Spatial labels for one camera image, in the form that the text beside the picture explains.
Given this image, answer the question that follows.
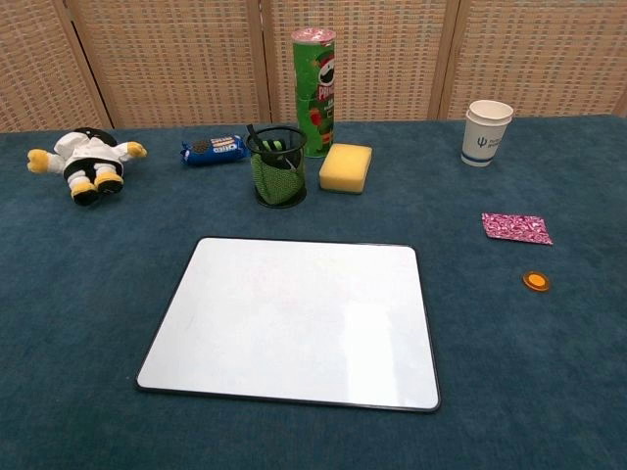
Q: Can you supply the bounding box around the pink patterned packet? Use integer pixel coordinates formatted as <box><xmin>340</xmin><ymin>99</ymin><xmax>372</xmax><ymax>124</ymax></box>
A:
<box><xmin>481</xmin><ymin>211</ymin><xmax>554</xmax><ymax>246</ymax></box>

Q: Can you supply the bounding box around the small orange disc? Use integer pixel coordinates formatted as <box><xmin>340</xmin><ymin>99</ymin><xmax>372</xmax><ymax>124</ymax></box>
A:
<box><xmin>521</xmin><ymin>270</ymin><xmax>552</xmax><ymax>295</ymax></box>

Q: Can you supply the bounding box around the yellow sponge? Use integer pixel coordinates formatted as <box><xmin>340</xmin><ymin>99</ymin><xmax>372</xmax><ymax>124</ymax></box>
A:
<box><xmin>318</xmin><ymin>143</ymin><xmax>373</xmax><ymax>195</ymax></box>

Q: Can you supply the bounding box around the black mesh pen holder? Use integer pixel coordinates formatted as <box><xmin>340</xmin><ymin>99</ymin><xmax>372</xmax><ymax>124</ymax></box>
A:
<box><xmin>245</xmin><ymin>125</ymin><xmax>309</xmax><ymax>209</ymax></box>

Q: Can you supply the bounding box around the blue Oreo cookie pack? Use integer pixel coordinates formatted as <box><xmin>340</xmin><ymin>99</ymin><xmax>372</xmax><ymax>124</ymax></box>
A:
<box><xmin>178</xmin><ymin>134</ymin><xmax>248</xmax><ymax>167</ymax></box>

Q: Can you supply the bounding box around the green Pringles can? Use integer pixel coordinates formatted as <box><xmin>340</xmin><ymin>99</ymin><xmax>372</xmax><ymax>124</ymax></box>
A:
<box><xmin>291</xmin><ymin>27</ymin><xmax>338</xmax><ymax>160</ymax></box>

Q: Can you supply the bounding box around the white paper cup blue logo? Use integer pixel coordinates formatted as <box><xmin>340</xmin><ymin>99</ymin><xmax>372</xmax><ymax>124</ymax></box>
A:
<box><xmin>459</xmin><ymin>109</ymin><xmax>513</xmax><ymax>167</ymax></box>

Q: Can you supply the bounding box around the blue table cloth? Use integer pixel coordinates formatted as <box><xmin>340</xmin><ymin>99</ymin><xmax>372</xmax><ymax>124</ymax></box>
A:
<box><xmin>0</xmin><ymin>114</ymin><xmax>627</xmax><ymax>470</ymax></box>

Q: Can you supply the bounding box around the woven bamboo folding screen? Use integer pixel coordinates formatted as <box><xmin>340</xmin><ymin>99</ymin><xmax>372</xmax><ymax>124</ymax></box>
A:
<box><xmin>0</xmin><ymin>0</ymin><xmax>627</xmax><ymax>133</ymax></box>

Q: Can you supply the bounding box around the black white plush penguin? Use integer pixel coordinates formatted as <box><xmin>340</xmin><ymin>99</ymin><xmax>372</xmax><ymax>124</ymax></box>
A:
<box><xmin>26</xmin><ymin>126</ymin><xmax>148</xmax><ymax>207</ymax></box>

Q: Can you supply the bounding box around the white board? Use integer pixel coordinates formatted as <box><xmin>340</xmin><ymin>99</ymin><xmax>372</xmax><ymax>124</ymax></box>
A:
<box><xmin>135</xmin><ymin>237</ymin><xmax>441</xmax><ymax>414</ymax></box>

